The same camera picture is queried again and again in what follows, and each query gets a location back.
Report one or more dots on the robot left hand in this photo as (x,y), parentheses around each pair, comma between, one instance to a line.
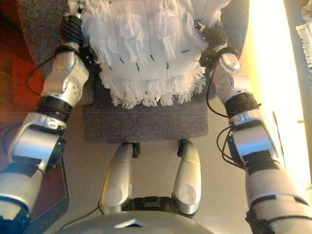
(71,30)

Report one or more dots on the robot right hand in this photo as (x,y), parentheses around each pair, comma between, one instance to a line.
(215,36)

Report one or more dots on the white fringed cushion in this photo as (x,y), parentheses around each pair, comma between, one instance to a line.
(151,48)

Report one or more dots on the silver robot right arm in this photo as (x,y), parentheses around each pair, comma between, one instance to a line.
(253,146)

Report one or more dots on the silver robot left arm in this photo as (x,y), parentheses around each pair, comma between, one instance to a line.
(48,126)

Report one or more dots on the bed with white bedding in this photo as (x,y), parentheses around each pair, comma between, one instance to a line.
(306,39)

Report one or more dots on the grey fabric armchair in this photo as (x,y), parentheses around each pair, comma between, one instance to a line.
(146,124)

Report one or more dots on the grey robot torso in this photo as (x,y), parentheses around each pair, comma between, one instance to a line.
(136,225)

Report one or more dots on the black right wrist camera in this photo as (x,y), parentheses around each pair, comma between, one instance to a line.
(206,58)

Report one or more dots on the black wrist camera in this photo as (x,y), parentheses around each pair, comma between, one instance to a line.
(206,58)
(90,56)

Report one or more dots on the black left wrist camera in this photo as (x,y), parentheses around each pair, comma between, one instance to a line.
(90,56)

